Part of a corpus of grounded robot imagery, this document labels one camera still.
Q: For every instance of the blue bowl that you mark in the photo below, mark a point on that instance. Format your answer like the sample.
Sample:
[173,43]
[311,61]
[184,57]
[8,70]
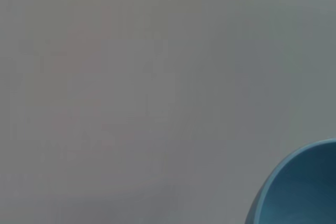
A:
[302,187]

